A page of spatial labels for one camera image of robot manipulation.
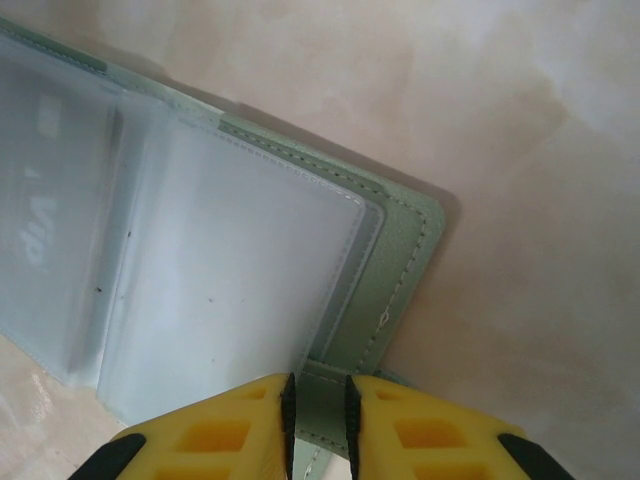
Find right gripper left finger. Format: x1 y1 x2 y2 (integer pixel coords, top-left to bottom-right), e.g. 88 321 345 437
74 372 299 480

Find green leather card holder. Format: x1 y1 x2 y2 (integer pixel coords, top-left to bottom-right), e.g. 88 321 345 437
0 17 448 480

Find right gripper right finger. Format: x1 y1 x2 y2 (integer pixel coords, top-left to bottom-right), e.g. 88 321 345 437
343 373 579 480

